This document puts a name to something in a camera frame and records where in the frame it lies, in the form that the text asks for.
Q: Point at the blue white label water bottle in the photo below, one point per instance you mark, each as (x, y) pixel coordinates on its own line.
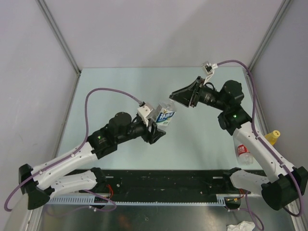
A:
(165, 110)

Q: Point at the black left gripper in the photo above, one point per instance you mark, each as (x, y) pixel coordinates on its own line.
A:
(155, 134)

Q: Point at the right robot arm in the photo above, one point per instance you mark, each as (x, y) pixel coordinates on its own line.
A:
(283, 182)

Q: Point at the yellow juice bottle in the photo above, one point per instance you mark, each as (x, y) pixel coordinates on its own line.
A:
(272, 137)

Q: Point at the left aluminium frame post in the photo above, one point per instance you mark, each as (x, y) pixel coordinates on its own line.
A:
(46, 12)

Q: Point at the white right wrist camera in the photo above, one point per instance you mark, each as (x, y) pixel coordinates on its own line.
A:
(209, 70)

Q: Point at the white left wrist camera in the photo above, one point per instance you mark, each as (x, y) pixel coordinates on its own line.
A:
(145, 111)

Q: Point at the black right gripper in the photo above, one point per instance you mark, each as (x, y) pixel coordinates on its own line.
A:
(186, 96)

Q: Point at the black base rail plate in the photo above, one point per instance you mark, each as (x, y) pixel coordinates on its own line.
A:
(165, 186)

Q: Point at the aluminium frame post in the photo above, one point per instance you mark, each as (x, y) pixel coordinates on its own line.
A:
(46, 12)
(279, 16)

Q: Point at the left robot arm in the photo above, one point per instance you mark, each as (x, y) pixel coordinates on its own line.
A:
(54, 178)

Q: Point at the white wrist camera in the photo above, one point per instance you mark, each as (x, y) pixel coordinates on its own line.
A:
(209, 70)
(145, 111)

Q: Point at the red label water bottle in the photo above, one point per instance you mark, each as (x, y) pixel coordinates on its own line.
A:
(244, 157)

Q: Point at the right aluminium frame post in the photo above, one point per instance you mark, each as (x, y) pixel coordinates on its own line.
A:
(279, 16)

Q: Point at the crumpled white tissue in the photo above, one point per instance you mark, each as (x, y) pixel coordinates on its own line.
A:
(242, 226)

